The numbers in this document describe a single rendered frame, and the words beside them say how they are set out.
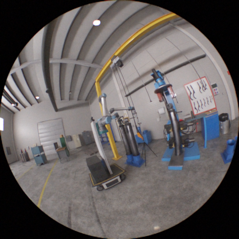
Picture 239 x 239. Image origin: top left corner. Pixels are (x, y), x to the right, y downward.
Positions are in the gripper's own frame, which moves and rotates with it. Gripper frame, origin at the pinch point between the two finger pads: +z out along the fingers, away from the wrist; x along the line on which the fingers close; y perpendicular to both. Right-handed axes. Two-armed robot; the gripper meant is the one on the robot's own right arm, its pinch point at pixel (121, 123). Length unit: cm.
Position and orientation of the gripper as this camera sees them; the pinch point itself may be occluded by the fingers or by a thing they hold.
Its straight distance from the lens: 194.1
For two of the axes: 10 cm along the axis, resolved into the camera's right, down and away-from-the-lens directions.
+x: 6.4, -1.3, -7.6
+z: 4.9, 8.3, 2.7
